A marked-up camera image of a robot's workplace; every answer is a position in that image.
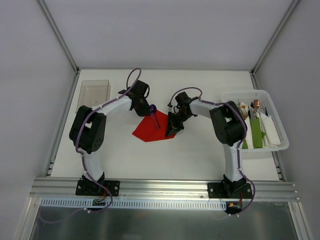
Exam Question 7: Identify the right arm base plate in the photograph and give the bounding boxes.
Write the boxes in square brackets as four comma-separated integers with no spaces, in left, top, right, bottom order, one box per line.
[207,182,253,200]

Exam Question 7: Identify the white slotted cable duct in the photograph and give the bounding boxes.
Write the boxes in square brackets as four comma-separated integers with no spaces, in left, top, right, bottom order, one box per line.
[40,197,227,211]

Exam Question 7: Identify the red paper napkin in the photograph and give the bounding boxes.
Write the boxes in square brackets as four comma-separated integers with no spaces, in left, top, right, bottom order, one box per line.
[132,110,176,142]

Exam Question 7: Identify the aluminium front rail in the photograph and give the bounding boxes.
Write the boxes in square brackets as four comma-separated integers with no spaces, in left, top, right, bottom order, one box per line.
[29,177,301,202]

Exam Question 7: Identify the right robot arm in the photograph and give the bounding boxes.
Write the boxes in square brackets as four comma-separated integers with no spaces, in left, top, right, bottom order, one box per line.
[165,91,248,198]

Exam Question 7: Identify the left green napkin roll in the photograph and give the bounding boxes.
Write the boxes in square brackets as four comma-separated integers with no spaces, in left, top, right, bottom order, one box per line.
[242,140,248,149]

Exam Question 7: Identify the iridescent purple spoon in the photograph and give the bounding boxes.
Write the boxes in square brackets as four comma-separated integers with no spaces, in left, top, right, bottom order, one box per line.
[150,104,161,129]

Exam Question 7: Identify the copper spoon in basket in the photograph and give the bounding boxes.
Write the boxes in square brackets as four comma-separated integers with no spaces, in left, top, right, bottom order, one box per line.
[252,99,260,112]

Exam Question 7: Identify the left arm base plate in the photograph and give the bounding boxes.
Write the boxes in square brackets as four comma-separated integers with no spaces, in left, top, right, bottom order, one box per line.
[75,178,121,197]

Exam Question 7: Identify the white napkin roll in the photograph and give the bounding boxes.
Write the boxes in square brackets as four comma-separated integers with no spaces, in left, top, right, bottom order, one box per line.
[238,102,254,149]

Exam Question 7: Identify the right white napkin rolls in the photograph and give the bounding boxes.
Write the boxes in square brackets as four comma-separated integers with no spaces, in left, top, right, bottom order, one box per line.
[259,112,281,148]

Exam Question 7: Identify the white plastic basket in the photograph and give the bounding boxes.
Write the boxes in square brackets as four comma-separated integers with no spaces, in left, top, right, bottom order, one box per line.
[221,89,289,153]

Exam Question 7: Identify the clear plastic box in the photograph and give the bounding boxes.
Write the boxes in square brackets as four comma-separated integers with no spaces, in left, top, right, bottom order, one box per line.
[76,79,111,112]

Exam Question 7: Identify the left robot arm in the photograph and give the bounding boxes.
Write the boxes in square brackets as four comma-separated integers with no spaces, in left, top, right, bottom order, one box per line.
[69,80,152,195]

